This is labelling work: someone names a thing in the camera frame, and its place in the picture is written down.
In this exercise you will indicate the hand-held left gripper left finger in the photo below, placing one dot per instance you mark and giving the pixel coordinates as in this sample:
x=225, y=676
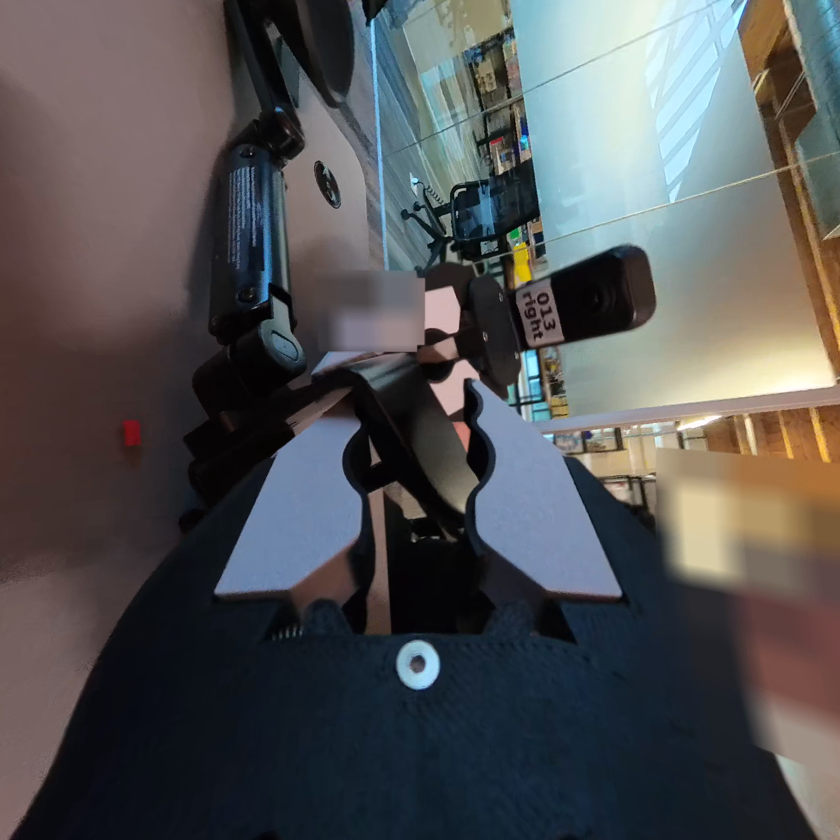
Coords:
x=295, y=525

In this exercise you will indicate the black mesh office chair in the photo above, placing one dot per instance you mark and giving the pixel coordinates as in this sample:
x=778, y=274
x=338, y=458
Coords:
x=485, y=210

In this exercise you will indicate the small red lego piece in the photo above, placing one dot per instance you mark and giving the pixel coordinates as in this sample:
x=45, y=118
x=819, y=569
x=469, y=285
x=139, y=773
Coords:
x=132, y=433

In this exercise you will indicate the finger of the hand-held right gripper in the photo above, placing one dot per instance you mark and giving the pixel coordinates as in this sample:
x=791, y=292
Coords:
x=443, y=308
x=439, y=351

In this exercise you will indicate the black round table disc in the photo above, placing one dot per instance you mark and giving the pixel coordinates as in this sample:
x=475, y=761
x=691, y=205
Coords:
x=327, y=184

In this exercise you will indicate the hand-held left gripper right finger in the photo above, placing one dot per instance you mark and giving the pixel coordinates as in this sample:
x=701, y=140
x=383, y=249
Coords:
x=544, y=512

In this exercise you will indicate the black desk clamp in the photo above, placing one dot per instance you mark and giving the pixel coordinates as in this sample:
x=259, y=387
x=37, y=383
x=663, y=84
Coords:
x=420, y=459

